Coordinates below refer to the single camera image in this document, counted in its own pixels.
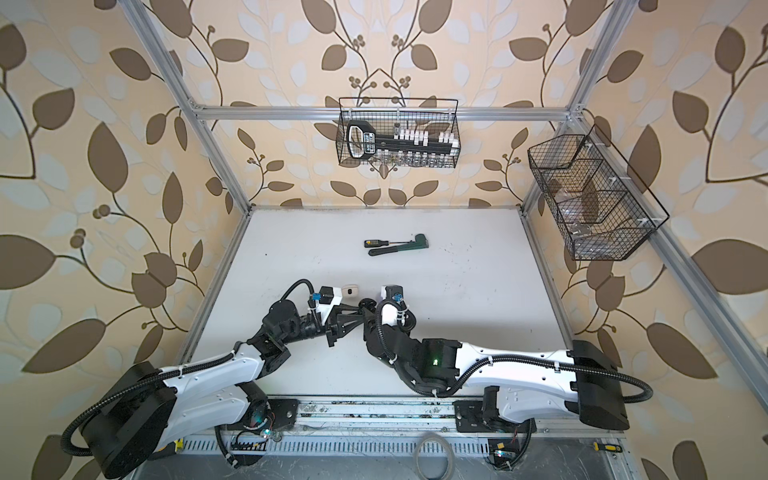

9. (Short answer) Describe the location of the side wire basket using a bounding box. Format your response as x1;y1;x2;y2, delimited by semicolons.
527;125;670;261

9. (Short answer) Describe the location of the black round earbud case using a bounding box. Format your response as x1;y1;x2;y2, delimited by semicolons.
358;305;376;321

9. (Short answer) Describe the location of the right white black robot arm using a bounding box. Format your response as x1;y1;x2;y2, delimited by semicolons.
363;300;653;431

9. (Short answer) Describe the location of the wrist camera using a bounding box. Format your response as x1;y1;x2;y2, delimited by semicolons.
309;286;343;326
381;285;406;327

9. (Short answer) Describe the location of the black tool set in basket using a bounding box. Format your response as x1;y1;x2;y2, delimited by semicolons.
341;120;461;161

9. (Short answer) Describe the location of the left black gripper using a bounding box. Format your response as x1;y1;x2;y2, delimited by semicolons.
279;303;365;349

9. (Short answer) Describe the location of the white earbud charging case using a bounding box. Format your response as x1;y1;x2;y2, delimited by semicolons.
341;284;359;299

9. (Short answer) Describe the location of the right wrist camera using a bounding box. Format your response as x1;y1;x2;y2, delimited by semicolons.
381;285;406;327

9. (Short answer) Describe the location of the small yellow black screwdriver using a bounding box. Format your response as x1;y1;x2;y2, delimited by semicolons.
593;442;623;453

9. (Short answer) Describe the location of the back wire basket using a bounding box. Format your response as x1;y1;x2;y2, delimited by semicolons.
335;95;462;169

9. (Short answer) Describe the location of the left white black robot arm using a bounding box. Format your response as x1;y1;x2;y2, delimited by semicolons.
60;286;376;479

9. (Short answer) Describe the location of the green handled tool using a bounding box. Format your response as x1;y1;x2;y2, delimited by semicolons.
364;233;429;257

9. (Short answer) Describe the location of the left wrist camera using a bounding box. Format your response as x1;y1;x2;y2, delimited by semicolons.
309;286;343;326

